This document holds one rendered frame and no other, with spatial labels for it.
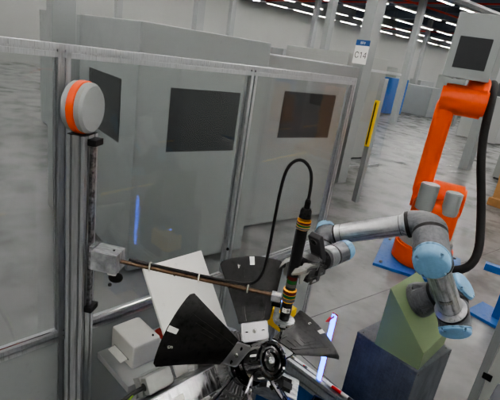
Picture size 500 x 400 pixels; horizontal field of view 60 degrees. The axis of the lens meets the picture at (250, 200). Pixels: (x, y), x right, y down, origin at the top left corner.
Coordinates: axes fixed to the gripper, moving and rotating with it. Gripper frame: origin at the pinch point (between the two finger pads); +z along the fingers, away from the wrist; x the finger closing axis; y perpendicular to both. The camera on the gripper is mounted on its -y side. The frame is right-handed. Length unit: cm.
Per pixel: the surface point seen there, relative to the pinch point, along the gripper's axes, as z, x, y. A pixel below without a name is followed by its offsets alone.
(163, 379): 33, 14, 36
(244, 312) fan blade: 4.0, 11.3, 21.5
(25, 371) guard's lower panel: 53, 70, 63
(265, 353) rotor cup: 8.3, -3.6, 26.2
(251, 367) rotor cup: 12.4, -2.5, 30.1
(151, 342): 13, 49, 55
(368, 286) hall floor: -289, 95, 150
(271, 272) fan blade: -9.0, 13.1, 10.9
